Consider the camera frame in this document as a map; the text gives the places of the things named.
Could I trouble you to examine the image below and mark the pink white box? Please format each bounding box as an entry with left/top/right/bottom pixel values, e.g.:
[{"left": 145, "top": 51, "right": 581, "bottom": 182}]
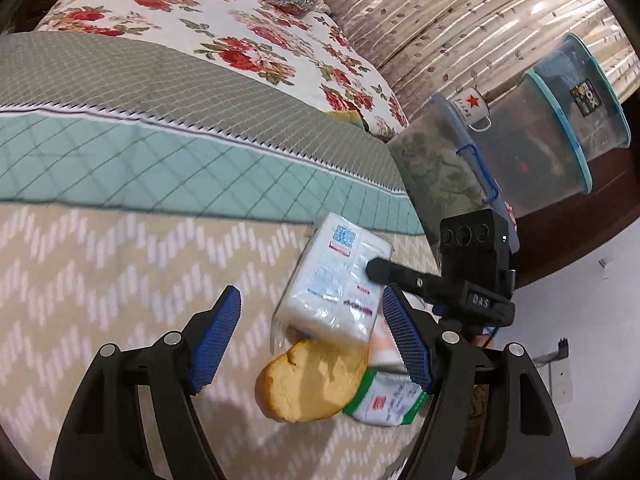
[{"left": 367, "top": 315, "right": 411, "bottom": 373}]

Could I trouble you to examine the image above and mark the leaf print curtain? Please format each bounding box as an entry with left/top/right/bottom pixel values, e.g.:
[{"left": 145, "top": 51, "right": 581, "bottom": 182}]
[{"left": 295, "top": 0, "right": 640, "bottom": 116}]

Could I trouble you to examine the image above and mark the green white sachet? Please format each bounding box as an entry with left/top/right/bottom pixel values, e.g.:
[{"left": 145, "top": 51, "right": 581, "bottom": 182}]
[{"left": 342, "top": 367, "right": 431, "bottom": 428}]

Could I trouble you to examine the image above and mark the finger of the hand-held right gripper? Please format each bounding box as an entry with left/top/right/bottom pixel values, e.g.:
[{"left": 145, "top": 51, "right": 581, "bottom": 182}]
[{"left": 366, "top": 257, "right": 453, "bottom": 306}]

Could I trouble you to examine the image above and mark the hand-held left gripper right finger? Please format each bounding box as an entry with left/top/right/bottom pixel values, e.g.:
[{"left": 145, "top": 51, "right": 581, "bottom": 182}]
[{"left": 382, "top": 283, "right": 577, "bottom": 480}]

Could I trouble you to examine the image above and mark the clear storage box teal lid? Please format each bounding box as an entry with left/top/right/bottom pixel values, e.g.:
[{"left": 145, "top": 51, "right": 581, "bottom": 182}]
[{"left": 470, "top": 32, "right": 632, "bottom": 216}]

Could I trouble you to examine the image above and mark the orange bread piece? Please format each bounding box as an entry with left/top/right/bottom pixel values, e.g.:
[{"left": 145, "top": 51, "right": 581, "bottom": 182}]
[{"left": 255, "top": 337, "right": 370, "bottom": 423}]

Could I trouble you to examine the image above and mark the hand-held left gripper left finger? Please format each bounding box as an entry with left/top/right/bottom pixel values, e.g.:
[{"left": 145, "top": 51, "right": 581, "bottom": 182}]
[{"left": 49, "top": 285, "right": 243, "bottom": 480}]

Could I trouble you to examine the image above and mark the yellow cloth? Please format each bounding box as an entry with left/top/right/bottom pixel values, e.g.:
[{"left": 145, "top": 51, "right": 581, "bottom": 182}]
[{"left": 330, "top": 107, "right": 366, "bottom": 128}]

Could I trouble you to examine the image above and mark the white tissue packet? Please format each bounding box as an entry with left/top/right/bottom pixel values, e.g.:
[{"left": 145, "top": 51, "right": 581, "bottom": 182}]
[{"left": 272, "top": 212, "right": 393, "bottom": 346}]

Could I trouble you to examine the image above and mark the white enamel mug red star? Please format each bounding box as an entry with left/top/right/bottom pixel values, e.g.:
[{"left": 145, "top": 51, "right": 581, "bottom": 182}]
[{"left": 447, "top": 87, "right": 493, "bottom": 131}]

